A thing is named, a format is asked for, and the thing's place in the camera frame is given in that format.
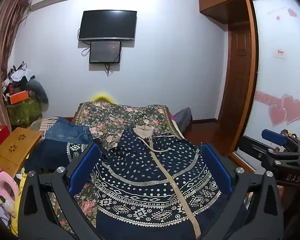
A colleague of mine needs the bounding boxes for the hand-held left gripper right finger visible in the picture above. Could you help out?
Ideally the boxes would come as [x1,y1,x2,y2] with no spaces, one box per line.
[202,144,284,240]

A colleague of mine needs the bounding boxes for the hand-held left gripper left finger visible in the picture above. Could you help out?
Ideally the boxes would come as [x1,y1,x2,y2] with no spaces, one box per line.
[18,144,102,240]

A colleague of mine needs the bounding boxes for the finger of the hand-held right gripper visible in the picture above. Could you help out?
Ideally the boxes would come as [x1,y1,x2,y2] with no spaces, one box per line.
[262,129,300,153]
[236,135,275,164]

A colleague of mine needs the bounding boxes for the navy patterned hooded garment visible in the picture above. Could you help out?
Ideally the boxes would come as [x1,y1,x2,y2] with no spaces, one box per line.
[24,125,248,240]

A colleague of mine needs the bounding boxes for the person's right forearm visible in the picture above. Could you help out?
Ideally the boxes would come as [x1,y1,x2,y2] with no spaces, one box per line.
[277,185,300,240]

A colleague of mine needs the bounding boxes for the blue jeans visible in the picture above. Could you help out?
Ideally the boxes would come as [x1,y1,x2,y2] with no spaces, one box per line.
[44,117,94,144]

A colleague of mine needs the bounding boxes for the floral bedspread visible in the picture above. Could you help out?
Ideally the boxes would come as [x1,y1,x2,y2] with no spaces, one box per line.
[50,102,184,233]

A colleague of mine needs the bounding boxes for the brown wooden door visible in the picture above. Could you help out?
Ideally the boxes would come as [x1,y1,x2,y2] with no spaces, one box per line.
[217,21,253,130]

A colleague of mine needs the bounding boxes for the wooden folding table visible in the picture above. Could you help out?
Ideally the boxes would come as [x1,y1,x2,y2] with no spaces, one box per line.
[0,127,43,178]

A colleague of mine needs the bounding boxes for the yellow plastic chair back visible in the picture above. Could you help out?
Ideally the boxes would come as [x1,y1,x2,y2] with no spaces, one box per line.
[92,93,117,103]

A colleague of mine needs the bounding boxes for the pink plush toy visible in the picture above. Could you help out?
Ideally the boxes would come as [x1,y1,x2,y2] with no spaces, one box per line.
[0,169,20,215]

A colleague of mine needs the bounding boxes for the green cloth covered stand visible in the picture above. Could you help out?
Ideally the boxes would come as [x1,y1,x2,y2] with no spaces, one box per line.
[7,99,43,128]

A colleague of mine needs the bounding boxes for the red box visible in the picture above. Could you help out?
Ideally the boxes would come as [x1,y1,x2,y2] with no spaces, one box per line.
[0,125,11,149]

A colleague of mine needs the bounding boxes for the orange box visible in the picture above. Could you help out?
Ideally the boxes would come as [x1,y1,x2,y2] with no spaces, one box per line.
[9,90,30,105]

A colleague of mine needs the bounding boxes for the pile of clutter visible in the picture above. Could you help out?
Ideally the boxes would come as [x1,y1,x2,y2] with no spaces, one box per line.
[2,61,49,105]

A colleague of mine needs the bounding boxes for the striped brown curtain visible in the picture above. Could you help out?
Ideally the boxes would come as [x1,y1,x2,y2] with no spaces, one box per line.
[0,0,32,133]

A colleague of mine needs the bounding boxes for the small black wall monitor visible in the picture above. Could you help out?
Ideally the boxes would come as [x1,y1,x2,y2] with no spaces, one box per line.
[89,41,122,64]

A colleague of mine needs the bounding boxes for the wall-mounted black television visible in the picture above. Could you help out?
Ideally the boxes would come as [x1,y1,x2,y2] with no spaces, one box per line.
[79,10,137,41]

